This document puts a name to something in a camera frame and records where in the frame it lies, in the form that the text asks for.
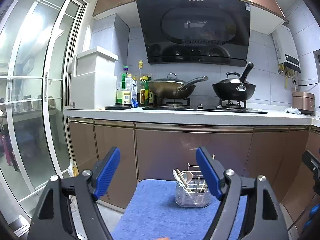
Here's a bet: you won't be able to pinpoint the tall yellow cap bottle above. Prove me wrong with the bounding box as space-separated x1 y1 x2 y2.
137 60 145 106

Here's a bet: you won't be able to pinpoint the white gas water heater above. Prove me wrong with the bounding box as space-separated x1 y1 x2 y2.
272 25 301 73

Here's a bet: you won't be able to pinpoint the glass sliding door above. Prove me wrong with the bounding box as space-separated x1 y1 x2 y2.
1 0 86 235

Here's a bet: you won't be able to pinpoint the bronze wok with lid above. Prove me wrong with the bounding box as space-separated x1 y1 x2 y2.
148 73 209 99

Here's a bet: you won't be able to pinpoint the white plastic bag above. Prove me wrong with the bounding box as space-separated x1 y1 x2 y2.
67 159 79 178

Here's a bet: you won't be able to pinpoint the small green sauce bottle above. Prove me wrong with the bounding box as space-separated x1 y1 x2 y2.
143 76 152 106

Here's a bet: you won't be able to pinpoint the brown lower cabinets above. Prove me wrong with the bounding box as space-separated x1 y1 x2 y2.
68 118 319 223

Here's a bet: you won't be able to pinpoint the light blue ceramic spoon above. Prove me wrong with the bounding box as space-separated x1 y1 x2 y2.
172 169 186 188

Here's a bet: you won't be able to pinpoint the white storage box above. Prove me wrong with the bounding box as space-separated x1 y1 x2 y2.
67 47 118 110

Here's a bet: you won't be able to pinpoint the blue white cloth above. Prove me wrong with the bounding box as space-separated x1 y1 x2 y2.
284 108 301 115

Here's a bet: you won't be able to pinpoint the black gas stove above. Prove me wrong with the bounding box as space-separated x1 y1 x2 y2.
142 98 267 114

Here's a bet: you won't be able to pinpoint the clear utensil holder with wire rack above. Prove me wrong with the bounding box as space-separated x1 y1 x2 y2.
175 163 212 208

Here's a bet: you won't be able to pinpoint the white blue label bottle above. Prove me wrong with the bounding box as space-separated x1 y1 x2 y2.
123 74 138 108

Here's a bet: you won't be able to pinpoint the blue towel mat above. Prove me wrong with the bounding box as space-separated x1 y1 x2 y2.
109 178 249 240

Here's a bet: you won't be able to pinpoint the black round plate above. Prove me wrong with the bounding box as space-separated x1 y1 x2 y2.
105 105 131 110

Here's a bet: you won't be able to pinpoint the pink rice cooker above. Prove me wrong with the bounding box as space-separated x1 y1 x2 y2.
292 92 315 115

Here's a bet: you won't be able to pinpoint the green cap oil bottle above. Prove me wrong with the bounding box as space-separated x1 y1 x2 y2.
116 66 131 105

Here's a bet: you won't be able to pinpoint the black range hood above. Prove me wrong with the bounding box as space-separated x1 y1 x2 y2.
137 0 251 67

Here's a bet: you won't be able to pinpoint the black wok with lid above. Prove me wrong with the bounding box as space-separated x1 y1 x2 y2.
212 62 256 101

